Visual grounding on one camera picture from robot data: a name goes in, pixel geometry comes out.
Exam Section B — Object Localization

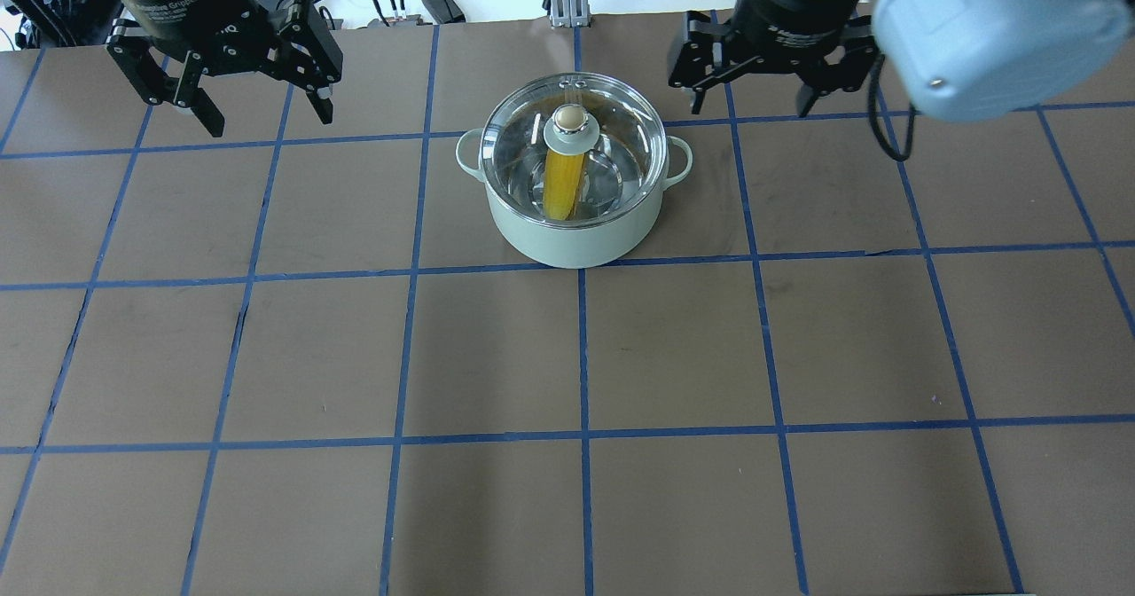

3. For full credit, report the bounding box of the white metal cooking pot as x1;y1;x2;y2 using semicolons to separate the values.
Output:
456;73;693;271

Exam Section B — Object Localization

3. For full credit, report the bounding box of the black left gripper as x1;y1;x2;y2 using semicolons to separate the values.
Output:
106;0;343;138

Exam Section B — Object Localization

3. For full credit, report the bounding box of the yellow corn cob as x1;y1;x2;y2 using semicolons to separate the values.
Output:
543;150;585;221

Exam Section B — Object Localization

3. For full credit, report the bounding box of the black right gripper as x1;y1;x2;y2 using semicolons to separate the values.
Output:
666;0;882;118

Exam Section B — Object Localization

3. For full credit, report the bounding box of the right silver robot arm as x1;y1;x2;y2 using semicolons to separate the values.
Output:
669;0;1132;121

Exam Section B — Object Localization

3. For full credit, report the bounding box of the glass pot lid with knob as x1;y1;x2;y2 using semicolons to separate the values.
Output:
466;72;670;229

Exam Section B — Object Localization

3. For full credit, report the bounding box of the brown paper table cover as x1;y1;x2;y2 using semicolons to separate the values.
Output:
1;14;1134;595

